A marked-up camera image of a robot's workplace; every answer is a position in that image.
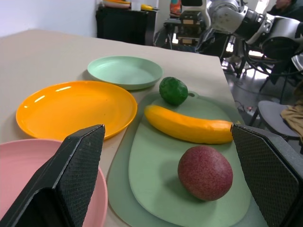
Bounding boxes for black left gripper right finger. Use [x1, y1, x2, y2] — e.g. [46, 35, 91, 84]
[231, 122, 303, 227]

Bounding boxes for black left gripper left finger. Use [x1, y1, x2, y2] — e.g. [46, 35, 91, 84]
[0, 124, 106, 227]

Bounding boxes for pink plate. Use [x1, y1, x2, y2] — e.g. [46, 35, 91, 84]
[0, 139, 108, 227]

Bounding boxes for orange plate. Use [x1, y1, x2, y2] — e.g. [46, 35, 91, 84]
[16, 80, 138, 140]

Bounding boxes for red round fruit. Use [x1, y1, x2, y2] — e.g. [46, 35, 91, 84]
[178, 145, 234, 202]

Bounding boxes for light green plate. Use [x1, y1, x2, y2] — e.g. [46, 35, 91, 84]
[87, 55, 164, 91]

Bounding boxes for green avocado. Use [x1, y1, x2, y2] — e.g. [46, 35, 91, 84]
[159, 76, 189, 106]

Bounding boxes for grey chair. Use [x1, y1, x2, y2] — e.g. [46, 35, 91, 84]
[248, 100, 301, 142]

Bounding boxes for tan cloth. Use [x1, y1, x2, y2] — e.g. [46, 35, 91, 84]
[280, 99, 303, 145]

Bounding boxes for green cutting board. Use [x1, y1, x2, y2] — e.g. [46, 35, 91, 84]
[107, 91, 269, 227]

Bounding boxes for black cabinet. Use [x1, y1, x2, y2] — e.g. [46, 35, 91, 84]
[96, 7, 158, 46]

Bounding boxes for person in dark jacket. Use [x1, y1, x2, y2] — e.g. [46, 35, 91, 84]
[267, 0, 303, 22]

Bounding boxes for black metal equipment rack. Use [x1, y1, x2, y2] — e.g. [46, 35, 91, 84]
[163, 0, 207, 52]

